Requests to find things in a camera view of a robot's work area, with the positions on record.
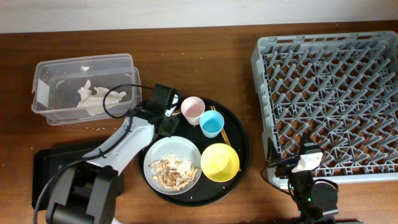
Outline pink plastic cup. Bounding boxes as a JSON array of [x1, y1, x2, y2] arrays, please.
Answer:
[[180, 96, 205, 126]]

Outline light blue plastic cup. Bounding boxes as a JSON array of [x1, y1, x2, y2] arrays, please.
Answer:
[[200, 110, 224, 138]]

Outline white tissue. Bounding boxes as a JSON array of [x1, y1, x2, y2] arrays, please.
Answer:
[[76, 80, 127, 116]]

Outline gold coffee sachet wrapper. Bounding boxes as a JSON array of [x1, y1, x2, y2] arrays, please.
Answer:
[[172, 109, 181, 116]]

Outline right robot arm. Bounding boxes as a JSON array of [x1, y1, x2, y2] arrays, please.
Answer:
[[287, 142, 338, 224]]

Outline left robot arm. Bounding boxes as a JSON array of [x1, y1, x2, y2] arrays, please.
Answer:
[[45, 84, 180, 223]]

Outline grey dishwasher rack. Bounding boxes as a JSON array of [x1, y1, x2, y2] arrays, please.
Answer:
[[251, 31, 397, 184]]

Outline clear plastic waste container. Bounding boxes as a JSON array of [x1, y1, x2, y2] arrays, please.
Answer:
[[32, 54, 142, 125]]

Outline grey plate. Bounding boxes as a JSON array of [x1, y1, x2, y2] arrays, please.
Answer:
[[143, 136, 201, 195]]

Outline wooden chopstick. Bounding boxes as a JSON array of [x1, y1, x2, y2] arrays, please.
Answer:
[[212, 105, 233, 146], [210, 106, 231, 146]]

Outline food scraps with rice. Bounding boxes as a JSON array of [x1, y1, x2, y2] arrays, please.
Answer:
[[148, 154, 200, 191]]

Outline yellow plastic bowl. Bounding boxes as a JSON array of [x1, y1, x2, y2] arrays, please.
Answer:
[[200, 143, 240, 182]]

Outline round black serving tray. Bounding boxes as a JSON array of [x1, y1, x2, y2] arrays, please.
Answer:
[[137, 98, 249, 207]]

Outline black rectangular bin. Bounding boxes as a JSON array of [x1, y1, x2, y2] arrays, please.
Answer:
[[31, 139, 125, 210]]

